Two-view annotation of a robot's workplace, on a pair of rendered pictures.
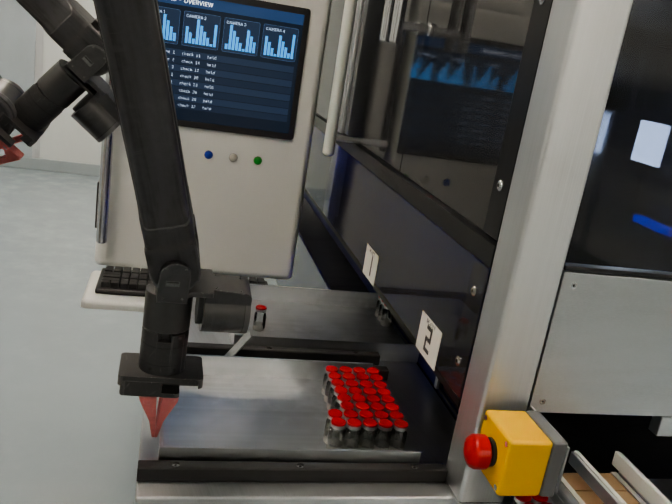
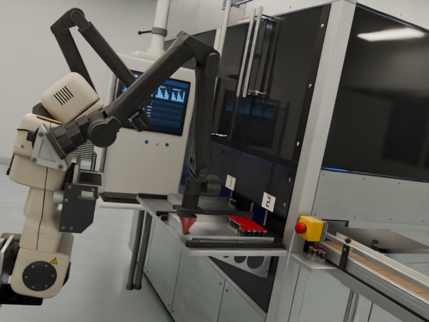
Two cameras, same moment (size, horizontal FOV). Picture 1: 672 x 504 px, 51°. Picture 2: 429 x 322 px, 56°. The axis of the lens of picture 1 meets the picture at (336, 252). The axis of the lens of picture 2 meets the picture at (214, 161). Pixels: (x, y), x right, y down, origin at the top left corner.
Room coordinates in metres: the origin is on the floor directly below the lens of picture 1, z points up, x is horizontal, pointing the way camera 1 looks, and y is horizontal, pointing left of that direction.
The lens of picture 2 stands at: (-0.58, 0.43, 1.35)
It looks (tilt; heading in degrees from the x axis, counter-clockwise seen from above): 7 degrees down; 348
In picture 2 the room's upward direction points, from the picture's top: 10 degrees clockwise
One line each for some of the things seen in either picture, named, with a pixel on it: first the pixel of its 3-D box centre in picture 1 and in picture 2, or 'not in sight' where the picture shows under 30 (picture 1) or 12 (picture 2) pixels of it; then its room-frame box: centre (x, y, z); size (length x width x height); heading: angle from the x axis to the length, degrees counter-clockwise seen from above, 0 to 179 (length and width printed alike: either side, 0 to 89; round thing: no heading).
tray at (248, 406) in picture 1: (281, 409); (219, 229); (0.91, 0.04, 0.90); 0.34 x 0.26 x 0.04; 104
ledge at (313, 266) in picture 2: not in sight; (315, 262); (0.73, -0.29, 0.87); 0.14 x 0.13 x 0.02; 105
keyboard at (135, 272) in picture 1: (186, 284); (139, 198); (1.56, 0.34, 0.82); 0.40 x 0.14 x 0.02; 104
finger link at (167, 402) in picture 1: (148, 402); (183, 222); (0.80, 0.21, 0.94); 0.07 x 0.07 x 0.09; 15
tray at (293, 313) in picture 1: (316, 320); (209, 206); (1.27, 0.02, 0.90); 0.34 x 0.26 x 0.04; 105
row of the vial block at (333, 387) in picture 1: (340, 406); (239, 227); (0.93, -0.04, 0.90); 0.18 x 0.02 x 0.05; 14
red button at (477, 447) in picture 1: (481, 451); (301, 228); (0.72, -0.20, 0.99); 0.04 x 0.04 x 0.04; 15
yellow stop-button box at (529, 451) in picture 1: (517, 452); (311, 228); (0.73, -0.25, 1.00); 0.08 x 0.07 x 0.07; 105
